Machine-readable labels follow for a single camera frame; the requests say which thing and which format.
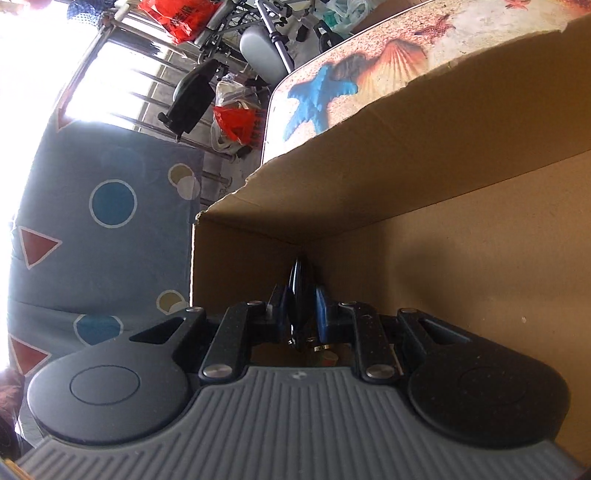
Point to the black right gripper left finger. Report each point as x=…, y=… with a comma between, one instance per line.
x=243, y=326

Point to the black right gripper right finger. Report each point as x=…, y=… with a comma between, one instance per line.
x=358, y=324

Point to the black cylindrical tube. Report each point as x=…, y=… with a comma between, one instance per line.
x=302, y=302

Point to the blue patterned fabric sofa cover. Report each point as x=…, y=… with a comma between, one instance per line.
x=102, y=239

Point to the brown cardboard box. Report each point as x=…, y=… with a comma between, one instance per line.
x=465, y=195

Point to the metal balcony railing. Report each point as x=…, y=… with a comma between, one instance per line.
x=128, y=75

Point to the grey wheelchair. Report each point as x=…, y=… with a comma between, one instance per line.
x=244, y=32

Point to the red plastic bag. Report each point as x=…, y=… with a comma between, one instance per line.
x=183, y=20

